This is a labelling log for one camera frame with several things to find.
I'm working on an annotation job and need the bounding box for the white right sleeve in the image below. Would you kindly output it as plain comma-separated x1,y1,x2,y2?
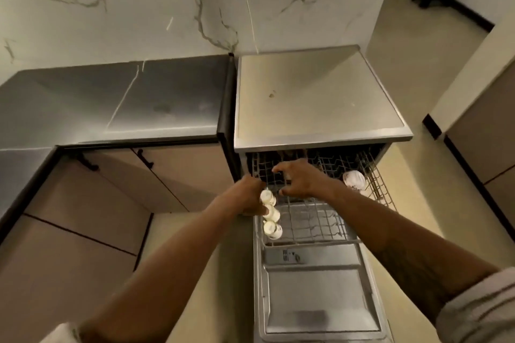
436,266,515,343

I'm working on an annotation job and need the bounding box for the person's left hand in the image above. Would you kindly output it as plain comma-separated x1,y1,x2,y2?
235,175,269,217

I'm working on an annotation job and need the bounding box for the white sleeve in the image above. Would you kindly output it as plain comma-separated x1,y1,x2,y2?
436,266,515,343
39,322,83,343

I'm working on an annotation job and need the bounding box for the white power cable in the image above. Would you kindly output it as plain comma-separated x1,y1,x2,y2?
237,0,260,55

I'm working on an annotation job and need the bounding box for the wire dish rack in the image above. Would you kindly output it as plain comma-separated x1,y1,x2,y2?
245,148,398,211
257,199,362,248

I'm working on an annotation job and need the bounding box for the black cabinet handle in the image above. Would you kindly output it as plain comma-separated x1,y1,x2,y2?
134,148,155,170
76,153,100,172

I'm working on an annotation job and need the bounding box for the stainless steel dishwasher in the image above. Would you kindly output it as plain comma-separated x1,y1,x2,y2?
233,44,414,195

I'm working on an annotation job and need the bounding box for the beige tall cabinet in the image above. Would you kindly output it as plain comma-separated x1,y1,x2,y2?
444,67,515,244

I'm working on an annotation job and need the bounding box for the person's right hand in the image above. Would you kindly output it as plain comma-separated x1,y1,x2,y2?
272,159,336,200

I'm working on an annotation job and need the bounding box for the open dishwasher door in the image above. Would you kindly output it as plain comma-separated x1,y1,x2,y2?
253,230,397,343

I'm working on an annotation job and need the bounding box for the white left sleeve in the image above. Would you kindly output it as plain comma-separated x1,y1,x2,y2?
39,322,83,343

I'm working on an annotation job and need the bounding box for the person's left forearm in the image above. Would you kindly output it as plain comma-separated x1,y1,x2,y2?
78,190,248,343

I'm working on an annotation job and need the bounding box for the white patterned bowl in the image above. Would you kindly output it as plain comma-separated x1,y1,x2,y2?
342,170,367,191

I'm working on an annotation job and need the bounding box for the beige corner kitchen cabinet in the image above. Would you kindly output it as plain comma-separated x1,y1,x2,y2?
0,141,236,343

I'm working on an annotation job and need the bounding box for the person's right forearm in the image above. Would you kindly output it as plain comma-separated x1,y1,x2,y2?
328,184,499,325

